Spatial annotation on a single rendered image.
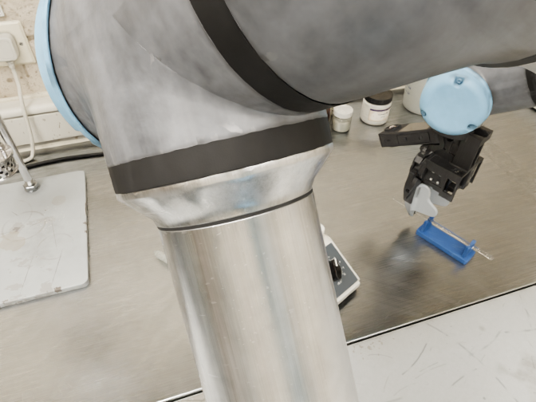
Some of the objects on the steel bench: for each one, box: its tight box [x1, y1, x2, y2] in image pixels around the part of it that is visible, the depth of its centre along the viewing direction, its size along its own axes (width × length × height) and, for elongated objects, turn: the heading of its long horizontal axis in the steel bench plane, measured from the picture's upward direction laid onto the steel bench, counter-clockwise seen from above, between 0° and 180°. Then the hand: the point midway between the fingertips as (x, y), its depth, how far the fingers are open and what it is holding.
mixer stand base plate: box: [0, 171, 89, 308], centre depth 76 cm, size 30×20×1 cm, turn 18°
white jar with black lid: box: [361, 90, 393, 125], centre depth 103 cm, size 7×7×7 cm
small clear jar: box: [331, 104, 353, 132], centre depth 100 cm, size 5×5×5 cm
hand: (411, 206), depth 78 cm, fingers closed, pressing on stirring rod
